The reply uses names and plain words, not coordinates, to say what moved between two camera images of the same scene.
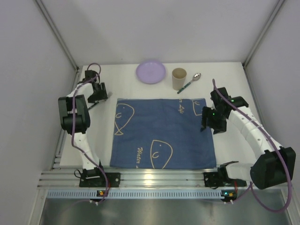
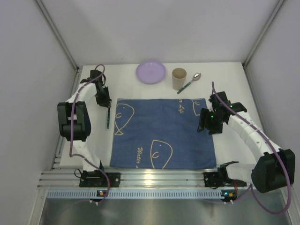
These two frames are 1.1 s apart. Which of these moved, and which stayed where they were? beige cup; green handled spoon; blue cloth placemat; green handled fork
Moved: green handled fork
Stayed: blue cloth placemat; green handled spoon; beige cup
